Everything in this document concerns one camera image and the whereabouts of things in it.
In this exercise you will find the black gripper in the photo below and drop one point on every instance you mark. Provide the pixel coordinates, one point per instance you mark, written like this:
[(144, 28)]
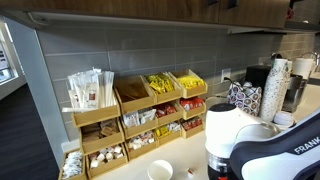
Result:
[(220, 173)]

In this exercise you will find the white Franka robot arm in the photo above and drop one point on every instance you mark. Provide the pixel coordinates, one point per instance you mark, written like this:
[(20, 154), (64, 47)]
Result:
[(233, 130)]

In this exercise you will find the small creamer cup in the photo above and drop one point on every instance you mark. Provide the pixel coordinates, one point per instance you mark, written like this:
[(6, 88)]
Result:
[(190, 172)]

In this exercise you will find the single paper cup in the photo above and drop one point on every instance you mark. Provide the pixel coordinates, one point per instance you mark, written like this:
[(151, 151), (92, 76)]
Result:
[(160, 170)]

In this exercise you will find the stack of cup lids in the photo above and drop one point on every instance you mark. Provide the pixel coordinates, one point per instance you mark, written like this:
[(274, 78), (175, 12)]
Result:
[(284, 117)]

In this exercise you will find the tall patterned paper cup stack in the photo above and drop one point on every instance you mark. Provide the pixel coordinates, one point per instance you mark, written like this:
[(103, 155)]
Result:
[(274, 90)]

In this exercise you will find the red packets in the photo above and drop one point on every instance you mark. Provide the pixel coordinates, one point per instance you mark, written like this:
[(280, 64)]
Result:
[(165, 109), (191, 103), (191, 123)]

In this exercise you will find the yellow and white packets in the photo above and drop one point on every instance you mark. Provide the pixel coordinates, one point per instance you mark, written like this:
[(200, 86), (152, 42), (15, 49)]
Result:
[(166, 129)]

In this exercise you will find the white plate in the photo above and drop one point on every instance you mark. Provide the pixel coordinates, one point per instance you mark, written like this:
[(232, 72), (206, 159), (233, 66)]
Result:
[(290, 127)]

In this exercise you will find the white sachets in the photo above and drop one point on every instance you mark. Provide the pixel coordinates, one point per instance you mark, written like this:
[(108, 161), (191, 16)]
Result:
[(72, 163), (138, 117), (141, 141)]

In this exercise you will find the bright yellow packets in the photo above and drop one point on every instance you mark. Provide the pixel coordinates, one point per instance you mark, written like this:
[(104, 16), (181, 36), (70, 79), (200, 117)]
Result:
[(190, 81)]

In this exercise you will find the black coffee machine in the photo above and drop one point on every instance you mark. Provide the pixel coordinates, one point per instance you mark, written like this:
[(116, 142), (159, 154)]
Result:
[(256, 76)]

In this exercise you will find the wooden nine-bin condiment rack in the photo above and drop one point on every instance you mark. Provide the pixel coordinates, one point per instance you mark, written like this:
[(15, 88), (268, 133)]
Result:
[(140, 104)]

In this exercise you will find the yellow-green packets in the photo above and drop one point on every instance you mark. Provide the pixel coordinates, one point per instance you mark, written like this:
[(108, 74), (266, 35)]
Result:
[(160, 83)]

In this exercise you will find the stainless steel container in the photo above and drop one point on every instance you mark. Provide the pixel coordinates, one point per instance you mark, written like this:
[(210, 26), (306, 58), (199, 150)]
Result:
[(293, 93)]

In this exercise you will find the white creamer cups pile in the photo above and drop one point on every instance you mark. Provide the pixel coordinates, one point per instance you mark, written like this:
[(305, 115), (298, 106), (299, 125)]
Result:
[(105, 155)]

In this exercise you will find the brown packets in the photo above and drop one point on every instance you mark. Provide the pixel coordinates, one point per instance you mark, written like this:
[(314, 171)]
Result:
[(100, 128)]

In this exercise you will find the wooden three-tier rack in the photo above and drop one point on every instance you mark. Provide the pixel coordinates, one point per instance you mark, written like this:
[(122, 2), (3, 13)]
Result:
[(100, 115)]

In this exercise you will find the small wooden bin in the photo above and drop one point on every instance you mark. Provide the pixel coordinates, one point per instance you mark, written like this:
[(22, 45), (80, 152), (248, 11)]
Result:
[(83, 175)]

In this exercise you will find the chrome faucet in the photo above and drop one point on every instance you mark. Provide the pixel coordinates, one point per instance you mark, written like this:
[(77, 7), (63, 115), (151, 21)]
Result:
[(311, 56)]

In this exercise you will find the bundle of wrapped chopsticks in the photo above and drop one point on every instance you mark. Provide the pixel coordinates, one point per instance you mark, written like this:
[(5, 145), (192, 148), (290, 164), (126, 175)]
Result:
[(90, 88)]

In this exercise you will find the white wall outlet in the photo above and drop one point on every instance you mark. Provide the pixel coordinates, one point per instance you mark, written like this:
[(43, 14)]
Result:
[(225, 75)]

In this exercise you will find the wooden wall cabinet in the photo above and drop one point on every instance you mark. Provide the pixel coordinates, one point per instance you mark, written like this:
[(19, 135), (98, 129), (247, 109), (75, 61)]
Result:
[(133, 8)]

